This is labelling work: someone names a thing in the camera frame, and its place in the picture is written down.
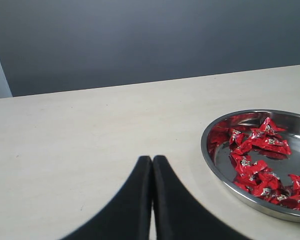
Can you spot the round steel plate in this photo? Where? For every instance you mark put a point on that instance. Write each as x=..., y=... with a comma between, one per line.
x=223, y=171

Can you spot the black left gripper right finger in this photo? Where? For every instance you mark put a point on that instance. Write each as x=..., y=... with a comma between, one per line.
x=178, y=215

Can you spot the red wrapped candy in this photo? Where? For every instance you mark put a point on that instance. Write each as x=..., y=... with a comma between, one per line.
x=269, y=128
x=268, y=185
x=271, y=144
x=244, y=166
x=236, y=138

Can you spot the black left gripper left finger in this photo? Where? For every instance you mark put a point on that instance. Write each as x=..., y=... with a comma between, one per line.
x=127, y=216

